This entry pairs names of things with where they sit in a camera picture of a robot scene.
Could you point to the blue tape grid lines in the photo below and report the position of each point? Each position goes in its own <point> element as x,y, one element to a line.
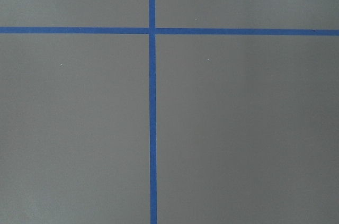
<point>153,31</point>

